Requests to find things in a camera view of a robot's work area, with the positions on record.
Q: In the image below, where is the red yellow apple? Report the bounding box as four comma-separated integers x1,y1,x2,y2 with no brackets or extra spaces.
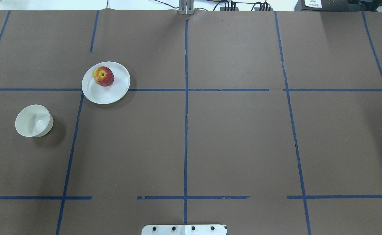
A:
93,66,115,87

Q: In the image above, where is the white round plate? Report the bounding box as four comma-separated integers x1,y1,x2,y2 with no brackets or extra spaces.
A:
82,61,131,104

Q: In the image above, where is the white bowl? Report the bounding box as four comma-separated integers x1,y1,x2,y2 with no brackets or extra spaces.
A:
15,104,54,137

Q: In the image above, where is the brown paper table cover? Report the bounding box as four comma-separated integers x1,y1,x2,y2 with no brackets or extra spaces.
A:
0,9,382,235

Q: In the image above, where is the black desktop box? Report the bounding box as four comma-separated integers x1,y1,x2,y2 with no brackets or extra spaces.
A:
294,0,362,12

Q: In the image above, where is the aluminium frame post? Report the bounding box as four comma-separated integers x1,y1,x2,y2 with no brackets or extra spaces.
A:
178,0,195,15

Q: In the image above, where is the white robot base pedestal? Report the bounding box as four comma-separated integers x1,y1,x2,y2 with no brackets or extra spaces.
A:
141,224,228,235

